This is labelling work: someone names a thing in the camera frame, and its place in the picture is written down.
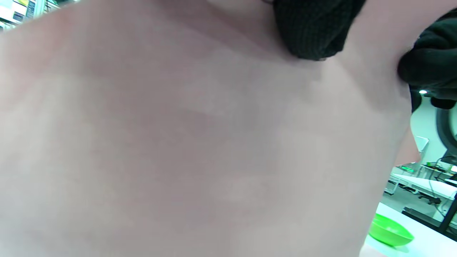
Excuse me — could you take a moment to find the person's right hand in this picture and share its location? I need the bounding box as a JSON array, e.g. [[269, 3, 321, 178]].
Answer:
[[397, 9, 457, 110]]

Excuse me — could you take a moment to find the person's left hand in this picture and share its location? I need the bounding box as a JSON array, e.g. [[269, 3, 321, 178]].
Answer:
[[273, 0, 366, 61]]

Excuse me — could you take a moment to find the pink paper stack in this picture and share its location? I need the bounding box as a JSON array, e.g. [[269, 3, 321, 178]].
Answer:
[[0, 0, 422, 257]]

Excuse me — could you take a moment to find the white workbench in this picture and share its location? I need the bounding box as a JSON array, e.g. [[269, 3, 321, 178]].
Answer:
[[384, 173, 457, 200]]

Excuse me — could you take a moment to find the black floor stand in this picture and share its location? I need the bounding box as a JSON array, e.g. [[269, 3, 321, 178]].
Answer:
[[403, 200, 457, 238]]

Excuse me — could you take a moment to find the green plastic bowl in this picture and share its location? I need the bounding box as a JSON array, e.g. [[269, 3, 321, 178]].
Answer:
[[368, 213, 415, 247]]

